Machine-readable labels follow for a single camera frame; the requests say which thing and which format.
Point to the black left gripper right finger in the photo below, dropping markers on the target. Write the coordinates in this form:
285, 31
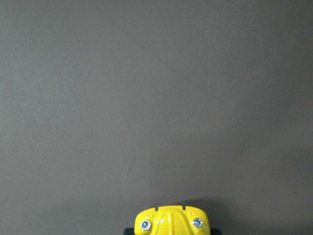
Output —
215, 231

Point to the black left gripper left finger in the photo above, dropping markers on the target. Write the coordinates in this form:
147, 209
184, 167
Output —
128, 231

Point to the yellow beetle toy car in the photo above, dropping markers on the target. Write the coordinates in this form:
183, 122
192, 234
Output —
172, 220

